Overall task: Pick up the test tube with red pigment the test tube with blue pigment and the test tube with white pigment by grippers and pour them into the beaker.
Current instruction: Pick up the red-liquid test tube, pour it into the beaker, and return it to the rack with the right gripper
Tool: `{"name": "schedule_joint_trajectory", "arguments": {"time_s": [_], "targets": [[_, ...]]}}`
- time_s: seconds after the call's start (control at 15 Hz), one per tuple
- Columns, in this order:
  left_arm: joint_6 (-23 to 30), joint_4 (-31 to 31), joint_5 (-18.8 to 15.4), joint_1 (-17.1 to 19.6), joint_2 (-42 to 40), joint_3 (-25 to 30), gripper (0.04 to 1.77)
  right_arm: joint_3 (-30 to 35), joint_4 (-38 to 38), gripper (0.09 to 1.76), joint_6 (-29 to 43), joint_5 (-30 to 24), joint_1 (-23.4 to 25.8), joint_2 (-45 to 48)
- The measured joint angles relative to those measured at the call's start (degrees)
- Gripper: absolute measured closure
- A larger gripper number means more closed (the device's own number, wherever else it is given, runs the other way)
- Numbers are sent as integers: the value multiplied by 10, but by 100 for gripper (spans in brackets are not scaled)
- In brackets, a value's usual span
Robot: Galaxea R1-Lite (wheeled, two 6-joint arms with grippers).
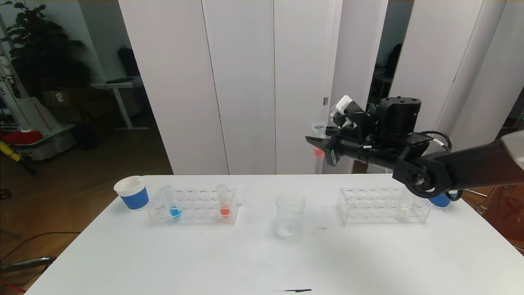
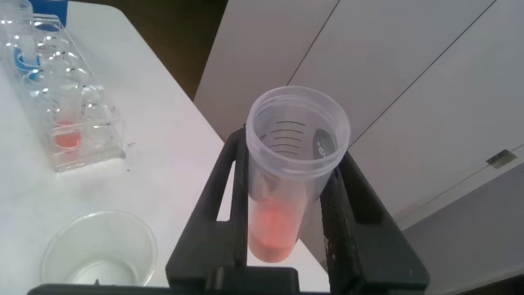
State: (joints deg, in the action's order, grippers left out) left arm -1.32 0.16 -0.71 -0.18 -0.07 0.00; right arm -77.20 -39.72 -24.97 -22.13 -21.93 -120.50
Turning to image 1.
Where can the yellow black tool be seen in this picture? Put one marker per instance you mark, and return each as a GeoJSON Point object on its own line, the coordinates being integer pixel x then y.
{"type": "Point", "coordinates": [8, 150]}

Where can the test tube with blue pigment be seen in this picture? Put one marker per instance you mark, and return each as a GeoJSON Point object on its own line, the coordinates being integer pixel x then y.
{"type": "Point", "coordinates": [175, 212]}

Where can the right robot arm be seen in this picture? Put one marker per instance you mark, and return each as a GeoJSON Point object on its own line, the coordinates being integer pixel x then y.
{"type": "Point", "coordinates": [470, 164]}

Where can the black backpack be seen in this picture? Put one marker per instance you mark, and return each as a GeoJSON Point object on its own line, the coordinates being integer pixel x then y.
{"type": "Point", "coordinates": [129, 61]}

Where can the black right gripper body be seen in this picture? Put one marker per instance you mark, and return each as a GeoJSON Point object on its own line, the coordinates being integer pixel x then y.
{"type": "Point", "coordinates": [332, 153]}

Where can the red floor tape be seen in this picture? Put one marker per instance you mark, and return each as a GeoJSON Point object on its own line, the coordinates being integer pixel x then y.
{"type": "Point", "coordinates": [10, 286]}

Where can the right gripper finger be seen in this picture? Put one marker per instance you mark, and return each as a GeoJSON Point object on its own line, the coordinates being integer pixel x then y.
{"type": "Point", "coordinates": [319, 144]}
{"type": "Point", "coordinates": [333, 131]}

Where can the dark green potted plant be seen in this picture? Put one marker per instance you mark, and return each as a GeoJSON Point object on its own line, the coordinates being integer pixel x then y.
{"type": "Point", "coordinates": [45, 53]}

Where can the clear glass beaker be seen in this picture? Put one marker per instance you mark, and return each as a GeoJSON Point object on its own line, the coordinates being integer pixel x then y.
{"type": "Point", "coordinates": [290, 227]}

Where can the brown cardboard box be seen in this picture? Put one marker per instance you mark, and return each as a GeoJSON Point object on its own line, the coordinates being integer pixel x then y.
{"type": "Point", "coordinates": [61, 102]}

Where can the test tube with pale pigment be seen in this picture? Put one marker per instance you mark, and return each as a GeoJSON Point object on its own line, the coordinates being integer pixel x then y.
{"type": "Point", "coordinates": [403, 212]}

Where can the test tube with red pigment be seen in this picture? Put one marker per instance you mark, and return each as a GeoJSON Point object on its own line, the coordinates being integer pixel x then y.
{"type": "Point", "coordinates": [318, 156]}
{"type": "Point", "coordinates": [224, 212]}

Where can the blue white paper cup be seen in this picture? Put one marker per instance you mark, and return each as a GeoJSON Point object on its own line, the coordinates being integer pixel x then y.
{"type": "Point", "coordinates": [442, 201]}
{"type": "Point", "coordinates": [135, 198]}

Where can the brown frame stand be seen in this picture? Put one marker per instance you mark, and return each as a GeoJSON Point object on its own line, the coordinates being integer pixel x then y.
{"type": "Point", "coordinates": [507, 217]}

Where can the white grey machine base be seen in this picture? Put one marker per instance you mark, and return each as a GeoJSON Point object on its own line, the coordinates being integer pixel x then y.
{"type": "Point", "coordinates": [41, 119]}

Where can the clear acrylic test tube rack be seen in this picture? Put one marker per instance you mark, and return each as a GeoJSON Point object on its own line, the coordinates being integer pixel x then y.
{"type": "Point", "coordinates": [204, 205]}
{"type": "Point", "coordinates": [376, 205]}

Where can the metal chair leg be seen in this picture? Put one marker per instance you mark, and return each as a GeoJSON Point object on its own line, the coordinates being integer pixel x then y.
{"type": "Point", "coordinates": [24, 265]}

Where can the white standing desk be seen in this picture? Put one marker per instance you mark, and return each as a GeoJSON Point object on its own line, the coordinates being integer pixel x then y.
{"type": "Point", "coordinates": [118, 85]}

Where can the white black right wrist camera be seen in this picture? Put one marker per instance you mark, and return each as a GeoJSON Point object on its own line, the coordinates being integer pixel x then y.
{"type": "Point", "coordinates": [342, 105]}

